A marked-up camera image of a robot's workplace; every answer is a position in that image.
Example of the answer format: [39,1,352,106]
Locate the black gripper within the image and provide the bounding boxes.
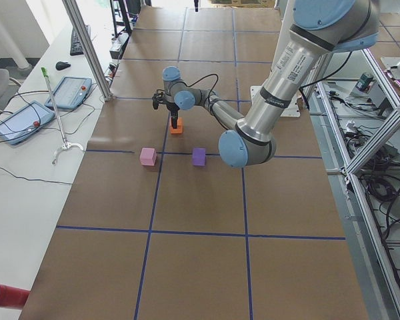
[167,102,179,129]

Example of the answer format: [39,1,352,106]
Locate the orange foam cube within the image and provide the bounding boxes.
[169,117,183,135]

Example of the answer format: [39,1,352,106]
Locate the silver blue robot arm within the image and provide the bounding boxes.
[153,1,381,168]

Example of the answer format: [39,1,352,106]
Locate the purple foam cube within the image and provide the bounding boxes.
[192,147,206,167]

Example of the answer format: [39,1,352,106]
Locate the pink foam cube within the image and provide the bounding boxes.
[139,147,157,166]

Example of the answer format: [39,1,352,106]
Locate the blue teach pendant far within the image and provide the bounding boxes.
[53,76,92,110]

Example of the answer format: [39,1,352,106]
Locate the blue teach pendant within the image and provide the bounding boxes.
[0,101,55,145]
[53,76,92,110]

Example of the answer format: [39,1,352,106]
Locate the reacher grabber stick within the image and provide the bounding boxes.
[41,67,85,165]

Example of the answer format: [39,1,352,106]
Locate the black keyboard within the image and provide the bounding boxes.
[69,28,84,56]

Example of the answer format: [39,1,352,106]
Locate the black computer mouse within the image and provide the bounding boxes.
[55,61,71,71]

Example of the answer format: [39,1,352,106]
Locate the blue teach pendant near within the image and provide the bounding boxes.
[0,101,55,145]

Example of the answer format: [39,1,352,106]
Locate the red cylinder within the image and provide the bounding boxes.
[0,284,30,310]

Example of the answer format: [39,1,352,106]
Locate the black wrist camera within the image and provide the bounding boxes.
[152,93,165,110]

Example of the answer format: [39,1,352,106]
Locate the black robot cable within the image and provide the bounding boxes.
[183,73,219,97]

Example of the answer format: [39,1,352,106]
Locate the aluminium frame post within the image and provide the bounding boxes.
[62,0,113,101]

